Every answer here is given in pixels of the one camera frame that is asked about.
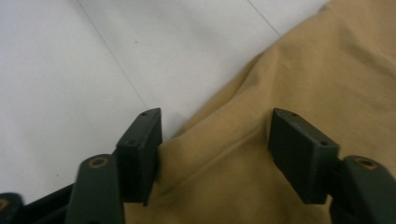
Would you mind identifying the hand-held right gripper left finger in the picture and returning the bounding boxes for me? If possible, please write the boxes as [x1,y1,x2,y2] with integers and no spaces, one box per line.
[115,107,163,207]

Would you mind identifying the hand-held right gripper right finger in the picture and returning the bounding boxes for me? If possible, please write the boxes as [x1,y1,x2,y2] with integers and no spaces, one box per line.
[268,107,341,205]

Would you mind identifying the tan pants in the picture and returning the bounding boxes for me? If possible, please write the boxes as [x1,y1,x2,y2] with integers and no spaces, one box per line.
[123,0,396,224]

